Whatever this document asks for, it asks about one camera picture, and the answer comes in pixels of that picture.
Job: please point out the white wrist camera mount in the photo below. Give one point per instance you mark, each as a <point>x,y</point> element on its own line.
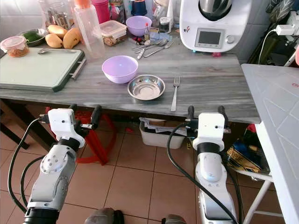
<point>209,128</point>
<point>63,123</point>

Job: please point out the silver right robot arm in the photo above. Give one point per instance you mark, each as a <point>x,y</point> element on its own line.
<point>210,177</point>

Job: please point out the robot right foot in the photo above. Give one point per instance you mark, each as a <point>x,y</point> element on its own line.
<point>174,220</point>

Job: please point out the clear glass jar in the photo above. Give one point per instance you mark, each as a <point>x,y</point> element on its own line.
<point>58,14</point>

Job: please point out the silver metal fork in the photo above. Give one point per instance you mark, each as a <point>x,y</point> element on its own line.
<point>174,95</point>

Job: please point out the white folding table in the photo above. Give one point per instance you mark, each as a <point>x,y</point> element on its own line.
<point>278,121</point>

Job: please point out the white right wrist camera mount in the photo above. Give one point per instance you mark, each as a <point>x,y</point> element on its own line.
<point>209,128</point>

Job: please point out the green rimmed cutting board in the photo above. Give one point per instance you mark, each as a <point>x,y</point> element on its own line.
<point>35,70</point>

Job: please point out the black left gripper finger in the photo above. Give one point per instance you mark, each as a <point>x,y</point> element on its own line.
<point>73,107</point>
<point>96,115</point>

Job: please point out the small clear shaker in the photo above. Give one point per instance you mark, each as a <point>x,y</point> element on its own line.
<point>165,24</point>

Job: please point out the white kitchen food processor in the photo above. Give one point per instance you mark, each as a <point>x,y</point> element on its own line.
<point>210,23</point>

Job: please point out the round container with pink lid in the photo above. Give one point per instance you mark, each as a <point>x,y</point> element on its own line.
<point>15,46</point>

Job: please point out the red plastic stool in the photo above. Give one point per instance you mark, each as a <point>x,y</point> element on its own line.
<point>98,147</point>

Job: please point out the rectangular clear food container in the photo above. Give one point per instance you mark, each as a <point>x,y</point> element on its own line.
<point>113,32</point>

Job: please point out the small purple plastic bowl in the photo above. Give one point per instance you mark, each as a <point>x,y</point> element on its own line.
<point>138,25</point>

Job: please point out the pink plastic container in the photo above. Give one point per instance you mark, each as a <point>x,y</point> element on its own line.
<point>101,10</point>

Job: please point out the white plastic bin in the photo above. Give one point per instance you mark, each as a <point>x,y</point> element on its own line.
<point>161,136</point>

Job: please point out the stainless steel bowl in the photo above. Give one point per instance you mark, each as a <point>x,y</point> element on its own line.
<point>146,88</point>

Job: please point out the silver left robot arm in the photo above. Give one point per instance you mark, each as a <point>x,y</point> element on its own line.
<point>51,177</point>

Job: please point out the white power adapter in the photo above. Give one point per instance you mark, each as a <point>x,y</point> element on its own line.
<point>285,30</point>

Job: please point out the clear bottle with orange cap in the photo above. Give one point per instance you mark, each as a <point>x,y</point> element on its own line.
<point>89,32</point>

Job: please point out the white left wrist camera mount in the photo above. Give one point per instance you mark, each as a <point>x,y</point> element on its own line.
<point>63,123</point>

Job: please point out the grey wooden dining table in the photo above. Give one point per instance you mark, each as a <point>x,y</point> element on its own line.
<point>121,108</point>

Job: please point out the large purple plastic bowl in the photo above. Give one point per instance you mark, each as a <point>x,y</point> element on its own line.
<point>120,69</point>

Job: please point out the tiny sauce bottle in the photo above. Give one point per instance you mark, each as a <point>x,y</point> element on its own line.
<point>147,32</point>

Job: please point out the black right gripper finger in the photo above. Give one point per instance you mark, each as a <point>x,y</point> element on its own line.
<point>190,112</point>
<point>222,109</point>

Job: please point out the small silver metal spoon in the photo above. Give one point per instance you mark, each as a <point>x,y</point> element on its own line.
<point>53,51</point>

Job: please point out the dark blue cup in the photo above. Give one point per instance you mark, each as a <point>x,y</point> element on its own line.
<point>138,7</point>

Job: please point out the dark green bowl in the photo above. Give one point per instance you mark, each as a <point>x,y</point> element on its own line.
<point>33,37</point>

